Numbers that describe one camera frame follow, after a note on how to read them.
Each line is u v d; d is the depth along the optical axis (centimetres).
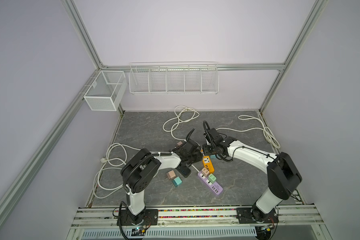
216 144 67
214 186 81
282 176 45
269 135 105
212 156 89
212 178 79
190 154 77
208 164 89
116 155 96
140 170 49
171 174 87
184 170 87
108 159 94
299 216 76
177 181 83
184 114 119
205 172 82
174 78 99
